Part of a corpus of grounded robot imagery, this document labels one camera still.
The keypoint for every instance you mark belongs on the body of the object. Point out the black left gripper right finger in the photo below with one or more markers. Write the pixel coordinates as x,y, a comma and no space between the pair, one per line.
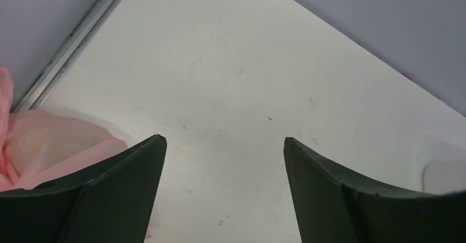
336,204

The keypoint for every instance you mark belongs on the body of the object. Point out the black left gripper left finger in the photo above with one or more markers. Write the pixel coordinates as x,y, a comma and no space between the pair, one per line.
110,201

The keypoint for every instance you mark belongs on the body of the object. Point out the pink plastic bag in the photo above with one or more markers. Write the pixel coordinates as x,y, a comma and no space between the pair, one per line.
38,146

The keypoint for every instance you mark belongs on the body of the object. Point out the white plastic basket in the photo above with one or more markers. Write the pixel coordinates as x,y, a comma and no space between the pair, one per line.
443,177

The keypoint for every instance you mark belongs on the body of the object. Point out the aluminium table edge rail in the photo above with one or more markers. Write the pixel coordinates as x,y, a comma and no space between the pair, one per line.
68,53

